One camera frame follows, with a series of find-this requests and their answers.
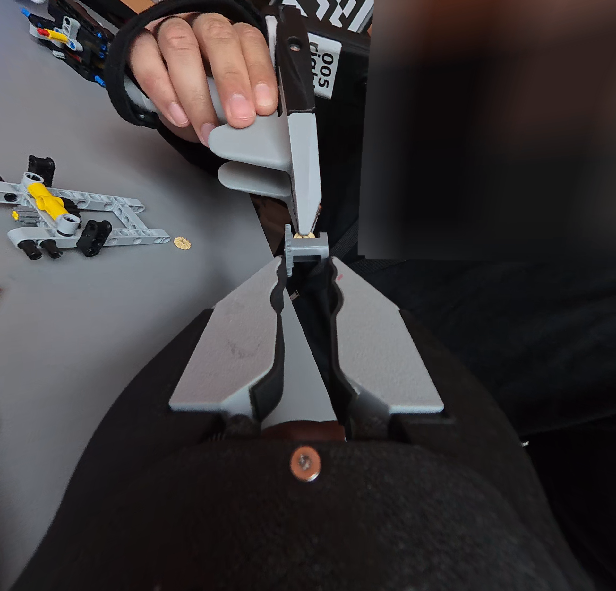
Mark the grey lego frame assembly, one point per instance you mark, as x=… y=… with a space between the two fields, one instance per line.
x=72 y=210

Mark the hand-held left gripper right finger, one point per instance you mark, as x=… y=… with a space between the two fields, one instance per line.
x=385 y=355

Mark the grey lego gear housing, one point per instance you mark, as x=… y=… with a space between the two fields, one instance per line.
x=308 y=251

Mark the small tan lego gear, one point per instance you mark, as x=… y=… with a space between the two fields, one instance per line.
x=183 y=244
x=305 y=236

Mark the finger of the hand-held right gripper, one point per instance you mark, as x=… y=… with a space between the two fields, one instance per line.
x=250 y=179
x=303 y=167

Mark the person's right hand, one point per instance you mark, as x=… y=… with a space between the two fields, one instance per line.
x=211 y=71

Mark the person's black clothing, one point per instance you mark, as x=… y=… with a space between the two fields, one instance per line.
x=481 y=350

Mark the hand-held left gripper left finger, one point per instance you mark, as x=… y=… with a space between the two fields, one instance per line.
x=231 y=345

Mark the black lego chassis assembly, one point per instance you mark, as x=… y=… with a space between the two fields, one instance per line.
x=72 y=37

